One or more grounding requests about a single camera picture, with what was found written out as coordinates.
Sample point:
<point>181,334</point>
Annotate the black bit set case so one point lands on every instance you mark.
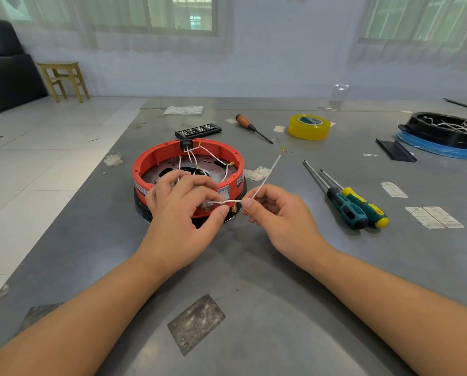
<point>198,131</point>

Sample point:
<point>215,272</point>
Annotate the small black plug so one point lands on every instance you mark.
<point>186,144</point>

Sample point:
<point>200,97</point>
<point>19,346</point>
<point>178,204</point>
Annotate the black armchair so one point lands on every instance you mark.
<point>10,78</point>

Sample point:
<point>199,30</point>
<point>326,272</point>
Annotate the small white card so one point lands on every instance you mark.
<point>279,129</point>

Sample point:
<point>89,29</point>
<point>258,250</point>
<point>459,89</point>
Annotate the black metal round plate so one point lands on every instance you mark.
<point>155,174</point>

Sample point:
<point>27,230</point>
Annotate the wooden stool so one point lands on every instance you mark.
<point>59,65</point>

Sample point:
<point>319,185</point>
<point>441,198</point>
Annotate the white torn tape patch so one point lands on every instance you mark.
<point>257,174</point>

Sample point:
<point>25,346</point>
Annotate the person's right hand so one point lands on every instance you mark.
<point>292,227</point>

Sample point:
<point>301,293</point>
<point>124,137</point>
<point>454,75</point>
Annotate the dark green black screwdriver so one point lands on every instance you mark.
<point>351,215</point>

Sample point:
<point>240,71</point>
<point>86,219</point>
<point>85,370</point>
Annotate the person's right forearm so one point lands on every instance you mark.
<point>402,313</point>

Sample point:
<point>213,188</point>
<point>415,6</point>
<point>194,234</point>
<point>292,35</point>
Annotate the yellow tape roll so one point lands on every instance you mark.
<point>308,133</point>

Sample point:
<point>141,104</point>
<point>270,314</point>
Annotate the black round housing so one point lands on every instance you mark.
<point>433,138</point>

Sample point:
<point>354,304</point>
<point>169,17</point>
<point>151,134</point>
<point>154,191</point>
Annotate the black flat plate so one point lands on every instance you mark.
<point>396,150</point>

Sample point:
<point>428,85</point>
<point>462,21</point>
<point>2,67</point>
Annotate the person's left forearm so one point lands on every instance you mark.
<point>68,325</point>

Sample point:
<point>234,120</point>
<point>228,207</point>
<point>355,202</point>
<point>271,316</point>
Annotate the person's left hand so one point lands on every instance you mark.
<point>174,234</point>

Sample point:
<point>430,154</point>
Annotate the white label sticker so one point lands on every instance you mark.
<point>445,217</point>
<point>394,189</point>
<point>423,218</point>

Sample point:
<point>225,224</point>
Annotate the thin black rod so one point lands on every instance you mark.
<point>464,105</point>

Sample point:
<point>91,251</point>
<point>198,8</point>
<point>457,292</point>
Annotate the wide window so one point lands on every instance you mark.
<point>182,13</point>

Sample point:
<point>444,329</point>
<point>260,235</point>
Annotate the white paper sheet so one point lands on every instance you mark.
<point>183,110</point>

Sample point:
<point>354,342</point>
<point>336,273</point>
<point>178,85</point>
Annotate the grey relay block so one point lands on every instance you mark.
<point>224,192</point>

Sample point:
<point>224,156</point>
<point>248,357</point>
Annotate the narrow sheer curtain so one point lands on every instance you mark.
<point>402,56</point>

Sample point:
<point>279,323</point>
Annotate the wide sheer curtain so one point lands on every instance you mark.
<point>119,43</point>

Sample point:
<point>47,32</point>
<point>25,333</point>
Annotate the clear acrylic stand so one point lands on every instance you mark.
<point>334,104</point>

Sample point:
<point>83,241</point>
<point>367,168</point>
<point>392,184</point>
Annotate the narrow window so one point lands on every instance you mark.
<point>413,19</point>

